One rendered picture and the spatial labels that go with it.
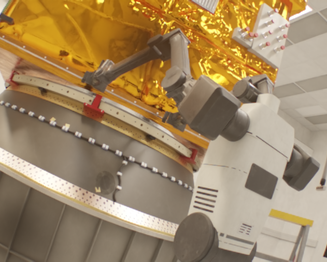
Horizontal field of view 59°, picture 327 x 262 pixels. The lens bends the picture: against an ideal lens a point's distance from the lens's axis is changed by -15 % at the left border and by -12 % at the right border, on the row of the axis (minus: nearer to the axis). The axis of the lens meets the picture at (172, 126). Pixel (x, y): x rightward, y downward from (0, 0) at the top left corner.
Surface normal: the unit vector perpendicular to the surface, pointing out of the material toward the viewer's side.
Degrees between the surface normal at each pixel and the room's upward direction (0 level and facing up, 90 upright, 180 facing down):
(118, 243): 90
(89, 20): 87
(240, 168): 90
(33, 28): 92
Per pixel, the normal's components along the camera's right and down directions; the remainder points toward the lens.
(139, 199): 0.66, -0.42
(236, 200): 0.37, -0.07
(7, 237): 0.09, -0.22
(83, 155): 0.41, -0.54
